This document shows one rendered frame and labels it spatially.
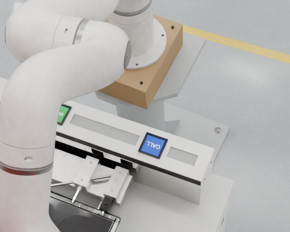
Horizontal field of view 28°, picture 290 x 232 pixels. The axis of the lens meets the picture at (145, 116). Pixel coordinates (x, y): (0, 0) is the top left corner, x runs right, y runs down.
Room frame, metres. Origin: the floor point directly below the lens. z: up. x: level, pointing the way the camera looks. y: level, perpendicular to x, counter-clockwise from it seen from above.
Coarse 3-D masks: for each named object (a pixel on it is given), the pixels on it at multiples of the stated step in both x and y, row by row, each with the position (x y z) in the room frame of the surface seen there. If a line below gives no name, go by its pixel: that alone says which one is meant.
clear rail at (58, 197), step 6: (54, 192) 0.58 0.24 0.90; (54, 198) 0.57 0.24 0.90; (60, 198) 0.57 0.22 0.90; (66, 198) 0.56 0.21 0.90; (72, 204) 0.55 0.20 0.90; (78, 204) 0.55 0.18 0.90; (84, 204) 0.54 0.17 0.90; (90, 210) 0.53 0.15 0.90; (96, 210) 0.53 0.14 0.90; (102, 216) 0.51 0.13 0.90; (108, 216) 0.51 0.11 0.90; (114, 216) 0.51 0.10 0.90
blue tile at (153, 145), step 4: (148, 136) 0.68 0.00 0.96; (152, 136) 0.68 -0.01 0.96; (148, 140) 0.67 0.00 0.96; (152, 140) 0.66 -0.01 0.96; (156, 140) 0.66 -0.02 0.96; (160, 140) 0.66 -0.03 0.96; (164, 140) 0.66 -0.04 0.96; (144, 144) 0.66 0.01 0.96; (148, 144) 0.66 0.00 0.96; (152, 144) 0.65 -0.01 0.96; (156, 144) 0.65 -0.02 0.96; (160, 144) 0.65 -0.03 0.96; (144, 148) 0.65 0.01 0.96; (148, 148) 0.64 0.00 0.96; (152, 148) 0.64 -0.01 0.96; (156, 148) 0.64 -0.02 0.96; (160, 148) 0.64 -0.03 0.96; (148, 152) 0.63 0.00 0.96; (152, 152) 0.63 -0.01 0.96; (156, 152) 0.63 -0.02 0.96
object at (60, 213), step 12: (60, 204) 0.55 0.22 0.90; (60, 216) 0.52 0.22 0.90; (72, 216) 0.52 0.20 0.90; (84, 216) 0.51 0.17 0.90; (96, 216) 0.51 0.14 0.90; (60, 228) 0.49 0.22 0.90; (72, 228) 0.49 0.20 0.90; (84, 228) 0.48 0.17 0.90; (96, 228) 0.48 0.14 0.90; (108, 228) 0.48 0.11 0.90
